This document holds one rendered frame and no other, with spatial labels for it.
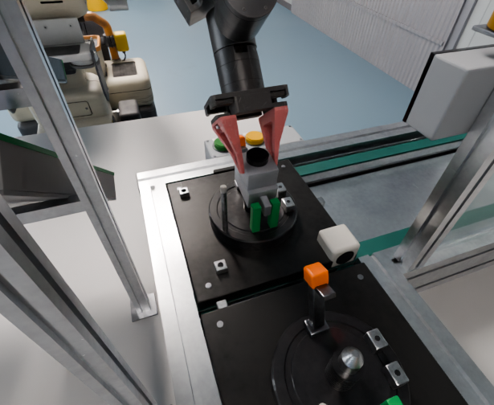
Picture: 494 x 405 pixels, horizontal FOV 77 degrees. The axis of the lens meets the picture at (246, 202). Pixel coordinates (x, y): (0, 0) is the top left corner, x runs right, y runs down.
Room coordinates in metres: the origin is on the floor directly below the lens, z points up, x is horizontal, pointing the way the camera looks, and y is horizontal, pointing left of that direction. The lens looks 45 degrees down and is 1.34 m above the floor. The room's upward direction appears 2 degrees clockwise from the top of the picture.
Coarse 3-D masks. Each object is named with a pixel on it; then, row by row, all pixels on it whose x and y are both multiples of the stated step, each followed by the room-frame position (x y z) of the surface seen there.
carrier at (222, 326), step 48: (288, 288) 0.21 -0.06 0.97; (336, 288) 0.21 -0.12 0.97; (240, 336) 0.15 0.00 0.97; (288, 336) 0.14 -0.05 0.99; (336, 336) 0.14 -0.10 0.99; (384, 336) 0.15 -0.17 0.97; (240, 384) 0.10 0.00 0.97; (288, 384) 0.09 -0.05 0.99; (336, 384) 0.09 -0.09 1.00; (384, 384) 0.09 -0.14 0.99; (432, 384) 0.10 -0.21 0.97
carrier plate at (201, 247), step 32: (288, 160) 0.49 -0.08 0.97; (192, 192) 0.39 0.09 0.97; (288, 192) 0.40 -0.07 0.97; (192, 224) 0.32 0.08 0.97; (320, 224) 0.32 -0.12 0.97; (192, 256) 0.26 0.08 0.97; (224, 256) 0.26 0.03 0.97; (256, 256) 0.26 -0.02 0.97; (288, 256) 0.26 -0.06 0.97; (320, 256) 0.26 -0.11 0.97; (224, 288) 0.21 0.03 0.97; (256, 288) 0.21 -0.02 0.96
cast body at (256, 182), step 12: (252, 156) 0.33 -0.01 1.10; (264, 156) 0.33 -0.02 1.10; (252, 168) 0.32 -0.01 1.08; (264, 168) 0.32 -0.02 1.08; (276, 168) 0.32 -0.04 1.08; (240, 180) 0.33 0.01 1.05; (252, 180) 0.31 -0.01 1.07; (264, 180) 0.31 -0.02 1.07; (276, 180) 0.32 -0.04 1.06; (252, 192) 0.31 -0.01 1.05; (264, 192) 0.31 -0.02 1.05; (276, 192) 0.32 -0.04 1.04; (264, 204) 0.29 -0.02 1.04
